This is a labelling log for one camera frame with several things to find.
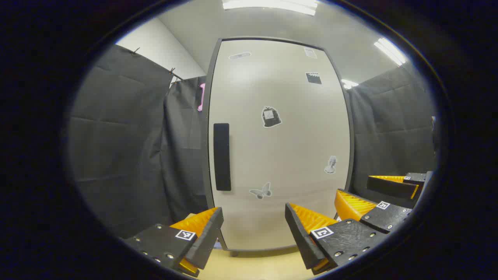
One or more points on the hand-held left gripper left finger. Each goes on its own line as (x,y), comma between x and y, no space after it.
(210,229)

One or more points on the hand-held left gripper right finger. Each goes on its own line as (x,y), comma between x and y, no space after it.
(297,229)

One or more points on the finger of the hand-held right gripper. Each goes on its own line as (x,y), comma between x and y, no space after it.
(389,217)
(389,186)

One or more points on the small distant ceiling light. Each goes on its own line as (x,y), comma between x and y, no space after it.
(349,83)

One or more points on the long ceiling light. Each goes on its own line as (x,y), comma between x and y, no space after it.
(390,51)

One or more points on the large ceiling light panel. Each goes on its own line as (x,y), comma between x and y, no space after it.
(272,4)

